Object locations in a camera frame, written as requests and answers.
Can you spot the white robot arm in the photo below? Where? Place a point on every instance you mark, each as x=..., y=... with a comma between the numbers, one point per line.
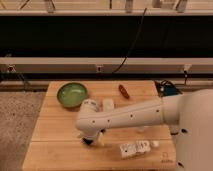
x=193, y=113

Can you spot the white dice block toy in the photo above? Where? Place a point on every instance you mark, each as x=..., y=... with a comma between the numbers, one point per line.
x=134, y=148

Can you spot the red chili pepper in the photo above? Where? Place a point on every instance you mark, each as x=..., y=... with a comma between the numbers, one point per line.
x=123, y=92

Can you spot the small white cap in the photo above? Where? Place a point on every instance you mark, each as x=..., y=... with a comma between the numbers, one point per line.
x=155, y=144

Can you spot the green ceramic bowl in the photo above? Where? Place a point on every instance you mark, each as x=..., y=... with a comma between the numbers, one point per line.
x=72, y=94

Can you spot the white sponge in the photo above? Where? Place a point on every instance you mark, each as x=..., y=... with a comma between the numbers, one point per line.
x=108, y=104

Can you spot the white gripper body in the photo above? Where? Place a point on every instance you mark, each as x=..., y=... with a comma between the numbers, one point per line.
x=95, y=136

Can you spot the blue black device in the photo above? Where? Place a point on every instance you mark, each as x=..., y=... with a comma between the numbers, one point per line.
x=166, y=88

